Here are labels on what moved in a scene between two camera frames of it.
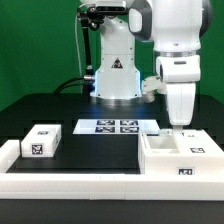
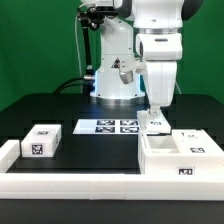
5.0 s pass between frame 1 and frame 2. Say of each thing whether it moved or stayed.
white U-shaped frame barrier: stayed
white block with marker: stayed
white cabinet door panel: stayed
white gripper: moved
